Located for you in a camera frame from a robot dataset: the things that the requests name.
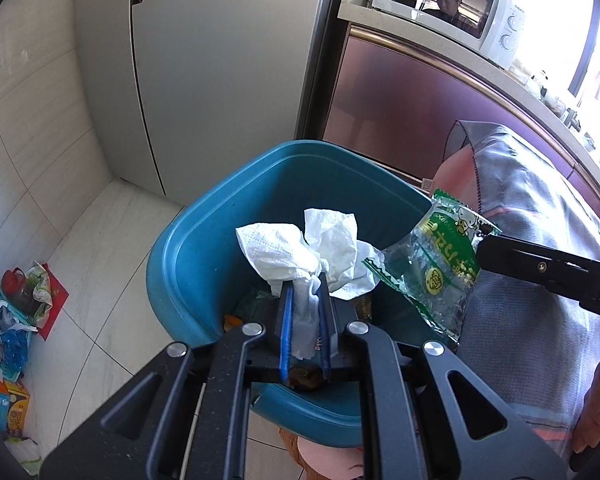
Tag green clear candy wrapper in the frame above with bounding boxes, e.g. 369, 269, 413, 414
362, 188, 502, 347

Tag pink under cloth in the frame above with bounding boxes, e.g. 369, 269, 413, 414
432, 147, 484, 222

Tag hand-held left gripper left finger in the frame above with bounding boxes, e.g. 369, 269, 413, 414
40, 282, 296, 480

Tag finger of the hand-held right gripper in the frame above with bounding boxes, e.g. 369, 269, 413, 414
475, 236, 600, 302

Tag purple base cabinets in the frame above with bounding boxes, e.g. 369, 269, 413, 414
322, 22, 600, 211

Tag grey refrigerator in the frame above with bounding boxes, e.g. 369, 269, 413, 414
75, 0, 349, 207

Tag pink stool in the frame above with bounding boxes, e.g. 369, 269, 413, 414
277, 427, 367, 480

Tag checked grey tablecloth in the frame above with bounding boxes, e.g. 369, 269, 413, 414
442, 120, 600, 461

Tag white plastic bag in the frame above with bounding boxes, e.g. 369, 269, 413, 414
4, 437, 44, 477

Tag orange cardboard box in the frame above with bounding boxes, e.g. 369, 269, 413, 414
0, 365, 32, 442

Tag blue plastic basket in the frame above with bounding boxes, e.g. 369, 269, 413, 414
0, 276, 39, 382

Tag white kitchen countertop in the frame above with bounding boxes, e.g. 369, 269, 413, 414
337, 0, 600, 196

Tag blue plastic bin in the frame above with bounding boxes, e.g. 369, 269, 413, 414
146, 140, 462, 449

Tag white microwave oven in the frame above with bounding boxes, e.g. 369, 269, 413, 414
371, 0, 529, 69

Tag white tissue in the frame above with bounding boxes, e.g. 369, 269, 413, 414
236, 208, 381, 360

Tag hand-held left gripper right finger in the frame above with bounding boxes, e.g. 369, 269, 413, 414
317, 271, 568, 480

